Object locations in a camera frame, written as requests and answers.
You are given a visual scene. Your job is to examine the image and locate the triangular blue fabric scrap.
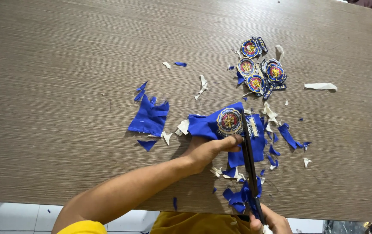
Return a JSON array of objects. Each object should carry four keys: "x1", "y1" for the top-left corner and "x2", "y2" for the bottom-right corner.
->
[{"x1": 137, "y1": 140, "x2": 158, "y2": 152}]

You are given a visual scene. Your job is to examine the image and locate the large blue fabric piece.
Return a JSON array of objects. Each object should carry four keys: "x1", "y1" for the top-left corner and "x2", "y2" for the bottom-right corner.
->
[{"x1": 128, "y1": 94, "x2": 170, "y2": 137}]

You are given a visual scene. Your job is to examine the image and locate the pointed white backing scrap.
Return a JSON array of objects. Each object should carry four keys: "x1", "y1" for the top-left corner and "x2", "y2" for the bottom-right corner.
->
[{"x1": 161, "y1": 131, "x2": 173, "y2": 146}]

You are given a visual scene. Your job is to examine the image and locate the white backing scrap cluster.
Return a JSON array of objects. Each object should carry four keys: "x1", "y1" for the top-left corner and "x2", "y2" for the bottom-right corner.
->
[{"x1": 175, "y1": 119, "x2": 190, "y2": 137}]

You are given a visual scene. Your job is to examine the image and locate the black scissors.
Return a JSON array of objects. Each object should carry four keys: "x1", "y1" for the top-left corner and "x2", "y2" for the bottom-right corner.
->
[{"x1": 241, "y1": 110, "x2": 266, "y2": 226}]

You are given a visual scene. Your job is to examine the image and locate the person's left hand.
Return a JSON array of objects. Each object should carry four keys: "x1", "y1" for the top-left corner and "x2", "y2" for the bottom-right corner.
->
[{"x1": 181, "y1": 134, "x2": 244, "y2": 176}]

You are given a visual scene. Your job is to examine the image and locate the heap of blue fabric offcuts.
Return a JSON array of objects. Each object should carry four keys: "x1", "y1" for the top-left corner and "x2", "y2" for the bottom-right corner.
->
[{"x1": 222, "y1": 177, "x2": 263, "y2": 215}]

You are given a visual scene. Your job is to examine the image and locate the dark blue embroidered name strip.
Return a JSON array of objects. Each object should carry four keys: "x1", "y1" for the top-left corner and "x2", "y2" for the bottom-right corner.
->
[
  {"x1": 252, "y1": 36, "x2": 268, "y2": 53},
  {"x1": 262, "y1": 84, "x2": 287, "y2": 100}
]

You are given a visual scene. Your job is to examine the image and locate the blue fabric with embroidered badge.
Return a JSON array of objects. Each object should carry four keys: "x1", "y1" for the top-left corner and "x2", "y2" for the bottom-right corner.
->
[{"x1": 188, "y1": 102, "x2": 266, "y2": 168}]

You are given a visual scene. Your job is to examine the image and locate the round embroidered badge patch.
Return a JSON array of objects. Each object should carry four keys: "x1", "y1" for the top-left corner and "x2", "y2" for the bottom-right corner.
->
[
  {"x1": 237, "y1": 57, "x2": 257, "y2": 78},
  {"x1": 241, "y1": 39, "x2": 262, "y2": 59},
  {"x1": 246, "y1": 74, "x2": 267, "y2": 95},
  {"x1": 265, "y1": 59, "x2": 287, "y2": 86}
]

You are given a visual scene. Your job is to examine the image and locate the long white backing strip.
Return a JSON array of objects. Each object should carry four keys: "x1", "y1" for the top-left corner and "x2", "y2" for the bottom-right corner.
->
[{"x1": 304, "y1": 83, "x2": 338, "y2": 92}]

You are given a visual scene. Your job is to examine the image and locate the twisted white backing scrap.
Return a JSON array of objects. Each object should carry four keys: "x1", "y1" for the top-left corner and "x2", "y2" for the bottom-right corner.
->
[{"x1": 194, "y1": 75, "x2": 209, "y2": 101}]

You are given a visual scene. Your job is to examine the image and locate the scattered small fabric snippets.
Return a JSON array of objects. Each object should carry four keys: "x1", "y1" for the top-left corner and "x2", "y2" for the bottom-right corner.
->
[{"x1": 210, "y1": 101, "x2": 312, "y2": 195}]

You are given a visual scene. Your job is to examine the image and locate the long blue fabric strip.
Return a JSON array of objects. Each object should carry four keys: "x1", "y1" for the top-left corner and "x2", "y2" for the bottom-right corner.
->
[{"x1": 277, "y1": 123, "x2": 303, "y2": 150}]

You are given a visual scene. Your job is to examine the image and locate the person's yellow shirt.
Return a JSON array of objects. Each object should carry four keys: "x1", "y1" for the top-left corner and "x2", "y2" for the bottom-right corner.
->
[{"x1": 56, "y1": 211, "x2": 255, "y2": 234}]

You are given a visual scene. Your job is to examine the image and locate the person's right hand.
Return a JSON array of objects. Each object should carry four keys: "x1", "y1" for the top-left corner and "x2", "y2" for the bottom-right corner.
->
[{"x1": 249, "y1": 203, "x2": 293, "y2": 234}]

